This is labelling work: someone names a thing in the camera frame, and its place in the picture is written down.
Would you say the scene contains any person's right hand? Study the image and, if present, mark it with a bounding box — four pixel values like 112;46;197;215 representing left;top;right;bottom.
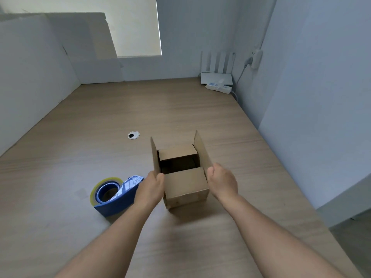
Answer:
206;163;239;202

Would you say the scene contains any person's left hand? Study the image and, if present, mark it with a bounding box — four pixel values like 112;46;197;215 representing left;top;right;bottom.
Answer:
134;171;165;207

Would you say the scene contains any small brown cardboard box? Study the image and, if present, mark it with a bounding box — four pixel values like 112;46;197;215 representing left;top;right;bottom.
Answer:
150;130;214;209

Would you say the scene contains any person's right forearm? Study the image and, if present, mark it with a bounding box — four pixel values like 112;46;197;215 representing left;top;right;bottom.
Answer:
218;194;350;278

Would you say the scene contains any person's left forearm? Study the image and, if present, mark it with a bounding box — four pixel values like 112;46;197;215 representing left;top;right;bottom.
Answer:
54;201;155;278

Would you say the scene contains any blue tape dispenser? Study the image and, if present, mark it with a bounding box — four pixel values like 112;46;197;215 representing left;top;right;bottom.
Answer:
94;175;145;217

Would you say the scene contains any clear packing tape roll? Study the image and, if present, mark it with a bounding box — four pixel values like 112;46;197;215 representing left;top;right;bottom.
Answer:
90;177;124;207

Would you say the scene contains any white power strip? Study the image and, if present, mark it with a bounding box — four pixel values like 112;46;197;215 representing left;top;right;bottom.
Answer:
205;79;232;94

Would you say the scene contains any white wifi router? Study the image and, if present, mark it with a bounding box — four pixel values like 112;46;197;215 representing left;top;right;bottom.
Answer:
200;51;236;86

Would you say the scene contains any white power cable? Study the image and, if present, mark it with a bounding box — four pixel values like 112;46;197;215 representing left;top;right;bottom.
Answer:
231;58;253;102

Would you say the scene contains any white wall power adapter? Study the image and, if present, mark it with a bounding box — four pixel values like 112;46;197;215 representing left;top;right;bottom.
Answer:
250;48;264;70

